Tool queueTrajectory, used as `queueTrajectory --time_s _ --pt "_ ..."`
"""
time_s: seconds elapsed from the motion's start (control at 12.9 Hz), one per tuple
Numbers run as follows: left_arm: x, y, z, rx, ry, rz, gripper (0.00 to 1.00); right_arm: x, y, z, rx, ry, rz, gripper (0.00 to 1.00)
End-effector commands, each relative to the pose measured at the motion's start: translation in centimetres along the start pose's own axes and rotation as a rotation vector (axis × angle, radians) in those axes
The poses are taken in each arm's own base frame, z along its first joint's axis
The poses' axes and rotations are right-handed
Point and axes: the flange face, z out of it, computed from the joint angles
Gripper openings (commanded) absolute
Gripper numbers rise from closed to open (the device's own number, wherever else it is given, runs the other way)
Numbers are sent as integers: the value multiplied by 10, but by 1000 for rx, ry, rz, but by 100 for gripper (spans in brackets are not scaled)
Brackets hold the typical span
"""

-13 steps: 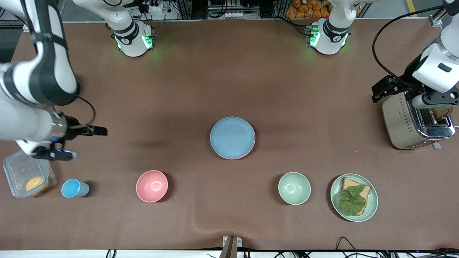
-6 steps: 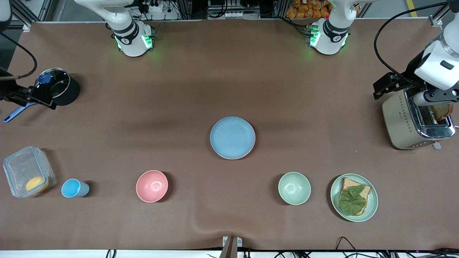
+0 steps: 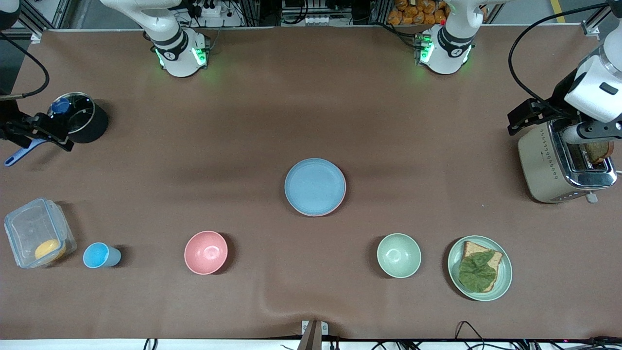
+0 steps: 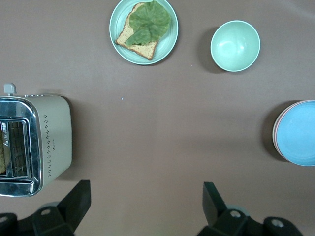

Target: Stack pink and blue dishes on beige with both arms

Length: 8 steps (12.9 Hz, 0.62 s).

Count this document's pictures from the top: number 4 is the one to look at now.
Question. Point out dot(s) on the blue plate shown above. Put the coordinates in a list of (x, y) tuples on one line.
[(297, 132)]

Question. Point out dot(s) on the beige and chrome toaster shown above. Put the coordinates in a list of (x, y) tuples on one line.
[(59, 137)]

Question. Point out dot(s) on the pink plate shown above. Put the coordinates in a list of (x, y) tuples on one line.
[(274, 134)]

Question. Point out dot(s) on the brown bread slice with lettuce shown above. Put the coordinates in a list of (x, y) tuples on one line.
[(145, 50)]

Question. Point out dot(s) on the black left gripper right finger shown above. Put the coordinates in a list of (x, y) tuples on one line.
[(216, 209)]

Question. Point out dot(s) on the brown table mat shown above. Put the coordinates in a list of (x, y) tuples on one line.
[(147, 110)]

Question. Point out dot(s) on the green plate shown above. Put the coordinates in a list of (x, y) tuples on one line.
[(169, 41)]

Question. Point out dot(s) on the green bowl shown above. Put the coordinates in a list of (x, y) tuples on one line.
[(235, 46)]

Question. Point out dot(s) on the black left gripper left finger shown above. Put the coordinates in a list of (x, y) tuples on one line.
[(73, 206)]

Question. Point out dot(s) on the green lettuce leaf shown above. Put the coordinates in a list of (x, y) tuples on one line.
[(150, 19)]

